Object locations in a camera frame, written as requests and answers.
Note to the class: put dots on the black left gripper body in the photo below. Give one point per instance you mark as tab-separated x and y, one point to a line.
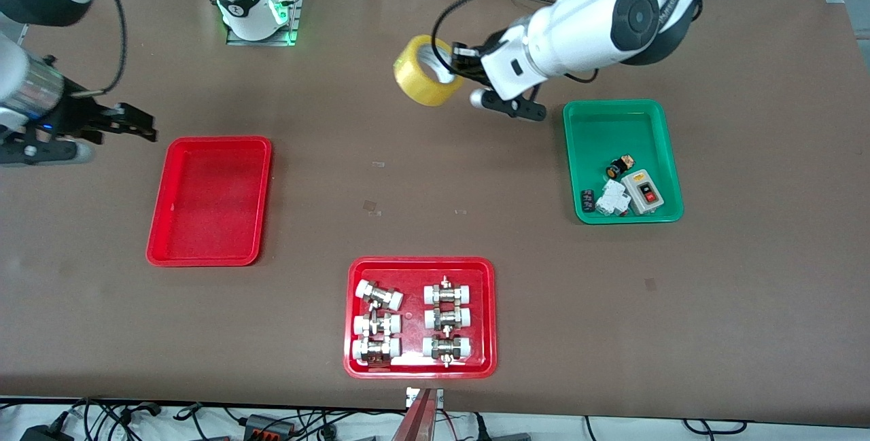
474	65

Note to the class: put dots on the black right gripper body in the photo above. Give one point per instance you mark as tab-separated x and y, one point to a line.
76	118

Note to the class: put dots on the yellow packing tape roll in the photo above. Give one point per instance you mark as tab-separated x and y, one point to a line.
421	87

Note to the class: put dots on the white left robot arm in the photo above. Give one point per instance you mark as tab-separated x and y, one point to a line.
591	20

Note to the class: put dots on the empty red plastic tray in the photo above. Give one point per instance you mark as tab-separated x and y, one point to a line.
217	203

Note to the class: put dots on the green plastic tray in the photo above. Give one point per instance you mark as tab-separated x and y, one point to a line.
618	135

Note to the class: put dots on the brown square tape patch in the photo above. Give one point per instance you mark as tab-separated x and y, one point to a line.
371	207

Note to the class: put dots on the red tray holding fittings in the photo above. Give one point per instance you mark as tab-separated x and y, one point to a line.
414	274

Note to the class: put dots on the small black terminal block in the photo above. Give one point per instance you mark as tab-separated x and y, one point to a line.
588	200

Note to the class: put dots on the black round buzzer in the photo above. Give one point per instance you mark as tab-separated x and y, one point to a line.
617	168

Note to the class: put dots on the white circuit breaker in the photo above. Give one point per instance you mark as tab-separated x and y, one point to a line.
612	198

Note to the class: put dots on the metal pipe fitting white caps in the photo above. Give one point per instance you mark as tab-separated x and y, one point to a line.
377	324
448	293
379	295
376	349
446	348
447	319

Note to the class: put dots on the black power adapter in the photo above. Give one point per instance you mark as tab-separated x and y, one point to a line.
44	433

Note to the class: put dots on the black connector box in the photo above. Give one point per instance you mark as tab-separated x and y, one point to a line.
268	425

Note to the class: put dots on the red metal bar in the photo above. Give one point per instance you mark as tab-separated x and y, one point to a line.
418	424

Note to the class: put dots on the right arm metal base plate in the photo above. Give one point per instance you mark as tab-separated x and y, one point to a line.
293	13

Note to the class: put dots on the grey switch box red button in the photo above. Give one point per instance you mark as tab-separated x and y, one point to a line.
642	191

